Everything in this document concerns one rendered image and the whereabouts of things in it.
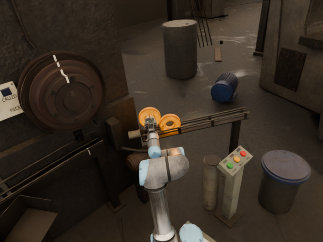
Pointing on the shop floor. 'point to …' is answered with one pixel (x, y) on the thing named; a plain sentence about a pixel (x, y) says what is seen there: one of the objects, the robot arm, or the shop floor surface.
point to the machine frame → (70, 193)
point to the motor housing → (132, 163)
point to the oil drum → (180, 48)
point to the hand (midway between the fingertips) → (149, 115)
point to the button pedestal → (232, 187)
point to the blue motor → (225, 88)
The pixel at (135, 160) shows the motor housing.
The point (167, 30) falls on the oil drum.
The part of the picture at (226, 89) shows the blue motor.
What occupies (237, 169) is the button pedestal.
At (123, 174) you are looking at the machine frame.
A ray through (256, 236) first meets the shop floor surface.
